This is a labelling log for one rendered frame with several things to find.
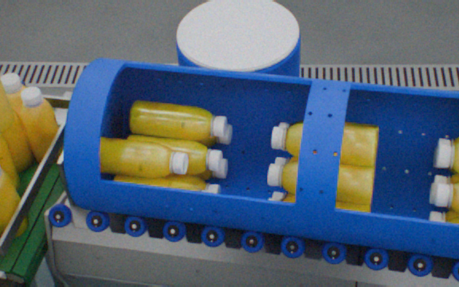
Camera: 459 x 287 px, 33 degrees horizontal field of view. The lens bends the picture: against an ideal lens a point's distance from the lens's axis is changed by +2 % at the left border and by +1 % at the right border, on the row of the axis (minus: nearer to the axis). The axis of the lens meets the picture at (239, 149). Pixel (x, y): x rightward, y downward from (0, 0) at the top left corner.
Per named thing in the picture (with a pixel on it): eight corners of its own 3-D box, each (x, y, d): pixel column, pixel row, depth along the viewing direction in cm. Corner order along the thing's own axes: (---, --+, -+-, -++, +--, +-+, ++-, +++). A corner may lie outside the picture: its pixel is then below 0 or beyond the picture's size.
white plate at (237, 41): (212, -16, 188) (212, -11, 189) (154, 50, 171) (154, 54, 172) (318, 10, 179) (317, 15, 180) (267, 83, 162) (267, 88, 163)
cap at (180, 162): (178, 148, 140) (188, 149, 139) (178, 167, 141) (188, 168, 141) (172, 158, 136) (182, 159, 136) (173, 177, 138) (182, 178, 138)
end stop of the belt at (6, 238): (5, 256, 144) (0, 246, 142) (1, 255, 144) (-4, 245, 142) (80, 111, 171) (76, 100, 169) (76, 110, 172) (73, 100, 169)
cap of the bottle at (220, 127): (218, 114, 147) (228, 115, 146) (217, 135, 147) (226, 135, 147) (214, 116, 143) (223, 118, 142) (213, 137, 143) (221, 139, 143)
